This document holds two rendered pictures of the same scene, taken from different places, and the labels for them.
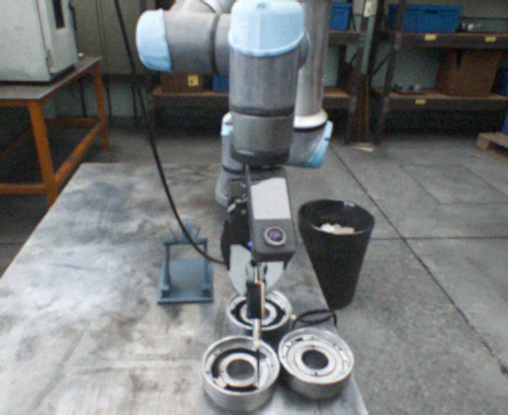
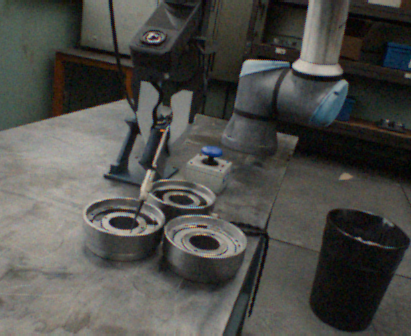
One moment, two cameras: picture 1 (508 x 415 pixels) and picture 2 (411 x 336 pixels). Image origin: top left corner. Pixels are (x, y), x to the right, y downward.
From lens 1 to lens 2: 0.32 m
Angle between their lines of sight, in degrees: 19
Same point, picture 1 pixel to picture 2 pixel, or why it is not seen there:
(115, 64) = (217, 70)
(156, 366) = (61, 207)
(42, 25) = not seen: hidden behind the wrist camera
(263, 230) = (145, 33)
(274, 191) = (178, 12)
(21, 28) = (141, 14)
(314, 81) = (330, 28)
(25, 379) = not seen: outside the picture
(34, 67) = not seen: hidden behind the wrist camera
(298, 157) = (304, 107)
